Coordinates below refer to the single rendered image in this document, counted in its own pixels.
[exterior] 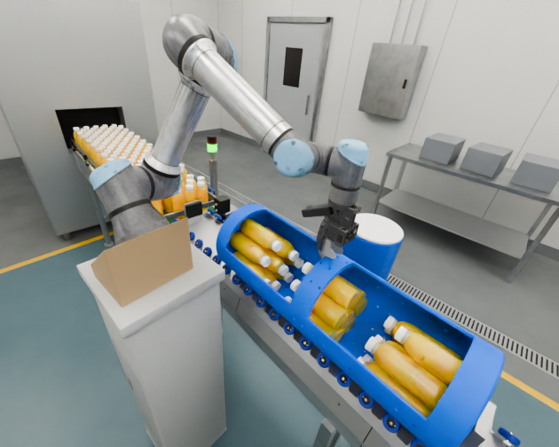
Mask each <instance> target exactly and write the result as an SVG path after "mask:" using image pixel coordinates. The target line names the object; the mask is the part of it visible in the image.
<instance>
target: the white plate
mask: <svg viewBox="0 0 559 447"><path fill-rule="evenodd" d="M355 222H356V223H358V224H359V227H358V232H357V236H359V237H360V238H361V239H364V240H367V241H370V242H373V243H377V244H383V245H389V244H395V243H398V242H399V241H400V240H401V239H402V238H403V237H404V233H403V231H402V229H401V228H400V227H399V226H398V225H397V224H396V223H394V222H393V221H391V220H390V219H388V218H386V217H383V216H378V215H374V214H357V215H356V219H355Z"/></svg>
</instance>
